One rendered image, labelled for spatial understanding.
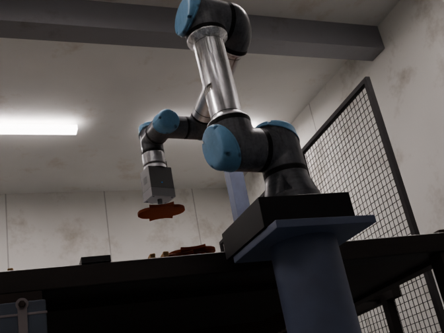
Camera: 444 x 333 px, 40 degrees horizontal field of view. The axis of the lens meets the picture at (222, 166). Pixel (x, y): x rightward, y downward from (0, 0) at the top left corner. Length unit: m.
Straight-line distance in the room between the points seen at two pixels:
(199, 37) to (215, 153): 0.35
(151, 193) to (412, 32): 3.88
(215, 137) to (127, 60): 4.02
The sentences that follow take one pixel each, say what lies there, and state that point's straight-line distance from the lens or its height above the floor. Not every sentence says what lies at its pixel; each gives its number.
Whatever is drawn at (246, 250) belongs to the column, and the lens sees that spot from 1.54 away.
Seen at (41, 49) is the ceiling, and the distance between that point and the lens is 5.31.
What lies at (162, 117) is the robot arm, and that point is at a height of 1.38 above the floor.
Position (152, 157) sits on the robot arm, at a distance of 1.99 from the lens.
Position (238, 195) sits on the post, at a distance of 4.07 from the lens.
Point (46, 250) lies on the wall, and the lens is 7.68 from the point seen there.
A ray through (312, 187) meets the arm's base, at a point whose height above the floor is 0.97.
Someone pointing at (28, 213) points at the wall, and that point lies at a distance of 7.83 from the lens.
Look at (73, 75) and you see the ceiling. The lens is 5.64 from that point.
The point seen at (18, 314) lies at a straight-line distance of 1.58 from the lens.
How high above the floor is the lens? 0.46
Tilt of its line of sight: 23 degrees up
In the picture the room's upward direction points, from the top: 11 degrees counter-clockwise
